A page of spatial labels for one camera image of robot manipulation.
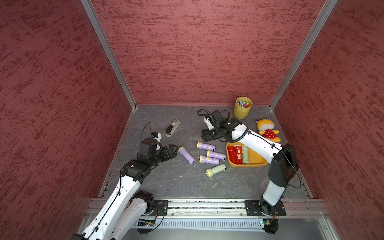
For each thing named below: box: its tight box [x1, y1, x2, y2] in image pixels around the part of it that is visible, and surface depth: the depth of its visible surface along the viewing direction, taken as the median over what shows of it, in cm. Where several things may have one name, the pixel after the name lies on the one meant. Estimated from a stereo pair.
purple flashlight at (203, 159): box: [199, 155, 220, 165], surface depth 90 cm
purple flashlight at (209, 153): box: [206, 150, 226, 161], surface depth 92 cm
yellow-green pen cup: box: [233, 96, 253, 120], surface depth 108 cm
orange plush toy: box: [256, 117, 281, 143], surface depth 102 cm
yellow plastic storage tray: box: [226, 141, 268, 168], surface depth 91 cm
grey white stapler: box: [166, 118, 181, 137], surface depth 105 cm
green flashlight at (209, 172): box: [205, 163, 227, 178], surface depth 87 cm
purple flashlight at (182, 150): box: [178, 146, 195, 164], surface depth 93 cm
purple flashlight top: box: [196, 141, 216, 152], surface depth 96 cm
